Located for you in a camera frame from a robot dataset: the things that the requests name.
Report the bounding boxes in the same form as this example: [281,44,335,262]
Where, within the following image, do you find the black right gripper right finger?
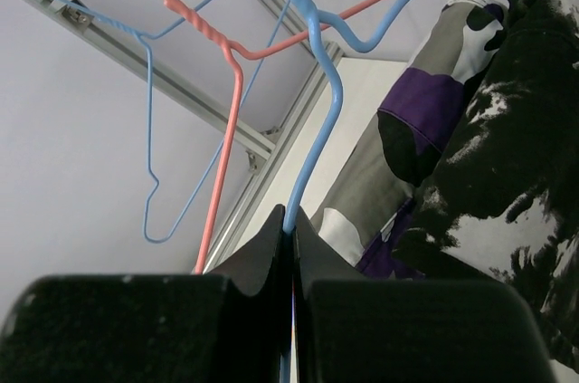
[293,212,555,382]

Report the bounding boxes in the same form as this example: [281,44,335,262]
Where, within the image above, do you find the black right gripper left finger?
[1,206,286,382]

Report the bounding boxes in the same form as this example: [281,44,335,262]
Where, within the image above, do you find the black white patterned trousers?
[393,0,578,369]

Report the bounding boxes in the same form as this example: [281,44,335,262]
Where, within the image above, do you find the blue hanger with black trousers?
[252,0,542,383]

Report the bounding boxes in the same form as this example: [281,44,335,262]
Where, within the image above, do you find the purple camouflage trousers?
[311,0,507,279]

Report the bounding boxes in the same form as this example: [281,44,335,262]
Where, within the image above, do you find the pink hanger with camouflage trousers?
[163,0,411,274]

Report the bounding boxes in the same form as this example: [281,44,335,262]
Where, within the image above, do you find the aluminium frame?
[1,0,326,278]

